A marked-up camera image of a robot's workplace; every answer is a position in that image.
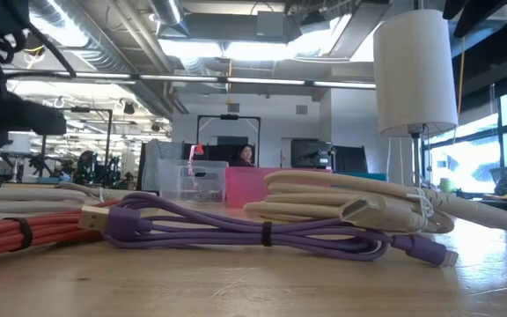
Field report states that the black computer monitor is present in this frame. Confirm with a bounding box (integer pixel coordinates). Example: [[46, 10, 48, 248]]
[[290, 139, 334, 169]]

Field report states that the yellow hanging cord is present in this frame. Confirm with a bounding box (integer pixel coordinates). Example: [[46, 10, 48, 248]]
[[457, 37, 467, 120]]

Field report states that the black panel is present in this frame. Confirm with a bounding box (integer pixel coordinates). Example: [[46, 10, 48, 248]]
[[332, 144, 368, 173]]

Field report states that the person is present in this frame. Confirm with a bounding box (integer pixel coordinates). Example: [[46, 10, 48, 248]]
[[229, 144, 257, 167]]

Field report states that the grey fabric partition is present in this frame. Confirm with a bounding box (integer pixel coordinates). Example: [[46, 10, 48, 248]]
[[141, 140, 184, 191]]

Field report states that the black gantry frame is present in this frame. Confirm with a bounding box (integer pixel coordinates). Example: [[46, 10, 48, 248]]
[[196, 114, 261, 146]]

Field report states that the long ceiling light bar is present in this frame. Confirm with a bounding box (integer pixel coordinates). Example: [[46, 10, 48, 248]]
[[2, 71, 377, 90]]

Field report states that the beige usb cable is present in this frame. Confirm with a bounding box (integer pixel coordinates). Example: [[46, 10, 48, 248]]
[[0, 187, 103, 220], [243, 170, 507, 234]]

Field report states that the purple USB cable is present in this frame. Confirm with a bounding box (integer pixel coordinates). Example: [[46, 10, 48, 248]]
[[77, 192, 459, 268]]

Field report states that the pink plastic bin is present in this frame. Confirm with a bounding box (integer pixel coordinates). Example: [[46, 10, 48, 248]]
[[224, 166, 334, 210]]

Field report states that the teal plastic bin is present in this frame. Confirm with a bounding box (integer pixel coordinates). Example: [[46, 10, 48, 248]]
[[331, 172, 388, 182]]

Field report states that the clear plastic bin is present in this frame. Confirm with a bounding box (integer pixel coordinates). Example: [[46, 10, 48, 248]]
[[157, 158, 230, 206]]

